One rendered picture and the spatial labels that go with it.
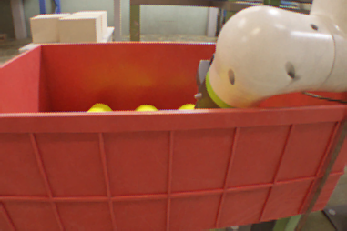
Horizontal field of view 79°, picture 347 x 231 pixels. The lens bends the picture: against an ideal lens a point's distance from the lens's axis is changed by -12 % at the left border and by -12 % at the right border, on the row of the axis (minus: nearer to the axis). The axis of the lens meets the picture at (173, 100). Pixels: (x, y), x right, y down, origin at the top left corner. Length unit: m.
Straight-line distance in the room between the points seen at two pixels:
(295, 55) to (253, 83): 0.05
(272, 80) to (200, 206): 0.21
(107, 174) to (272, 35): 0.24
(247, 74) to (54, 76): 0.54
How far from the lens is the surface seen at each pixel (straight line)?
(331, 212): 1.47
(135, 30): 0.94
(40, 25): 2.30
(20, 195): 0.37
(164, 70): 0.65
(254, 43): 0.25
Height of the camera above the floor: 0.96
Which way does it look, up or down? 25 degrees down
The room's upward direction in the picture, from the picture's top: 3 degrees clockwise
